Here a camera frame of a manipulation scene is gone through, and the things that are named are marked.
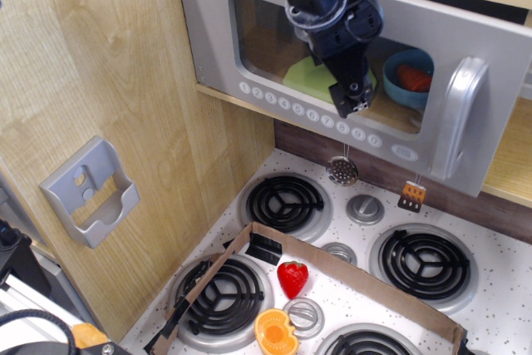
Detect back silver stove knob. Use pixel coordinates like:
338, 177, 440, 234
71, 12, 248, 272
346, 195, 385, 225

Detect hanging silver toy strainer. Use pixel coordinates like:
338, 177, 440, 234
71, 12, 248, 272
325, 144, 359, 187

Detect green plate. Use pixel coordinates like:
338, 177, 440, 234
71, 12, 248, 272
282, 55, 378, 105

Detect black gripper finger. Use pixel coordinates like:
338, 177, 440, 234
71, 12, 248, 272
329, 71, 374, 119

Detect blue bowl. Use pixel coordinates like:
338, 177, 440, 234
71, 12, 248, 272
383, 48, 434, 111

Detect silver stove knob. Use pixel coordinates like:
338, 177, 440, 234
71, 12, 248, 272
283, 298, 325, 339
346, 195, 385, 225
322, 242, 357, 266

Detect orange toy fruit half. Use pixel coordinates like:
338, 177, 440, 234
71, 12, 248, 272
254, 308, 299, 355

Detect black equipment at left edge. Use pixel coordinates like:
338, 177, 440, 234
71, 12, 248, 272
1, 219, 52, 297

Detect brown cardboard barrier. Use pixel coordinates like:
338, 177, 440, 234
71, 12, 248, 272
144, 222, 468, 354

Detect back right stove burner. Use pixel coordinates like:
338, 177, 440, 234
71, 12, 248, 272
368, 223, 479, 315

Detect front right stove burner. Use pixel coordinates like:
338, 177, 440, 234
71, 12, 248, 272
315, 323, 421, 355

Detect front silver stove knob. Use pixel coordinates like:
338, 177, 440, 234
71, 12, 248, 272
283, 298, 325, 339

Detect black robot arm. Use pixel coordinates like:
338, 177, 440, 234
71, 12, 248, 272
285, 0, 384, 118

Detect front left stove burner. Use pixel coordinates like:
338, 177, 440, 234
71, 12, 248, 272
177, 254, 274, 354

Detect back left stove burner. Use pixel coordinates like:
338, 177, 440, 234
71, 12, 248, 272
237, 173, 333, 243

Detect black braided cable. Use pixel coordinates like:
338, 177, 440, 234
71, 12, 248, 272
0, 308, 78, 355

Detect red toy strawberry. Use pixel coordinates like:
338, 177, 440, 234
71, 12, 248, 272
277, 261, 309, 299

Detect yellow toy food piece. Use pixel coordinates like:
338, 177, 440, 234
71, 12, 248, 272
71, 323, 109, 349

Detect grey wall phone holder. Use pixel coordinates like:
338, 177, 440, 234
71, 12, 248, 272
40, 136, 140, 249

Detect silver microwave door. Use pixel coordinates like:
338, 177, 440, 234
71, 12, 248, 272
182, 0, 531, 196

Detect middle silver stove knob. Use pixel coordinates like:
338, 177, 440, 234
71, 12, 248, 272
322, 242, 357, 266

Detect orange toy carrot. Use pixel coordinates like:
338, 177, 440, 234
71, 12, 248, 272
396, 64, 432, 93

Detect stove burner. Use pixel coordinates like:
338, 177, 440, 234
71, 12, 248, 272
237, 173, 333, 243
315, 323, 421, 355
177, 254, 274, 354
368, 223, 479, 315

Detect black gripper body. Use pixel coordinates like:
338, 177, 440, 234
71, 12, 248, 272
285, 0, 384, 94

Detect hanging orange toy spatula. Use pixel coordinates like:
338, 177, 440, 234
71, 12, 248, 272
397, 174, 426, 213

